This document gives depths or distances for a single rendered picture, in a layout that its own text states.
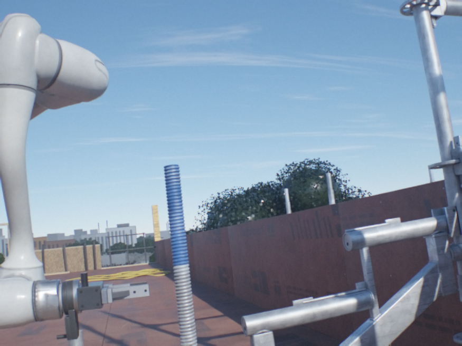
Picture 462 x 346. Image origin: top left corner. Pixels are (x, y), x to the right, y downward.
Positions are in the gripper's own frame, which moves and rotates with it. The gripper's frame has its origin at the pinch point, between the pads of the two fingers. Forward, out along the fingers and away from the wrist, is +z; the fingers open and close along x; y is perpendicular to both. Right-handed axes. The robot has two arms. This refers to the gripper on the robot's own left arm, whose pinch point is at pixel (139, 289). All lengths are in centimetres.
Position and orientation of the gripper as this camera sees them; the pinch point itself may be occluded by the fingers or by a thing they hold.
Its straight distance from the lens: 108.5
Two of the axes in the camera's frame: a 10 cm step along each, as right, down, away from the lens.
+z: 9.6, -0.7, 2.5
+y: -1.1, -9.8, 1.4
